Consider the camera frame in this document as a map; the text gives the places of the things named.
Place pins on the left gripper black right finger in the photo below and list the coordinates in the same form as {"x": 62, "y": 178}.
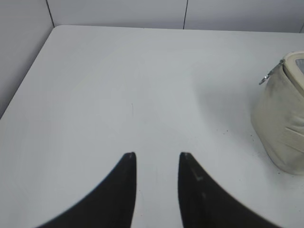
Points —
{"x": 204, "y": 204}

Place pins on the cream zippered bag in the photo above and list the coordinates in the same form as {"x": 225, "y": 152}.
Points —
{"x": 278, "y": 116}

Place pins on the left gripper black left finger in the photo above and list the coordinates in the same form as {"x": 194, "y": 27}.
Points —
{"x": 109, "y": 205}

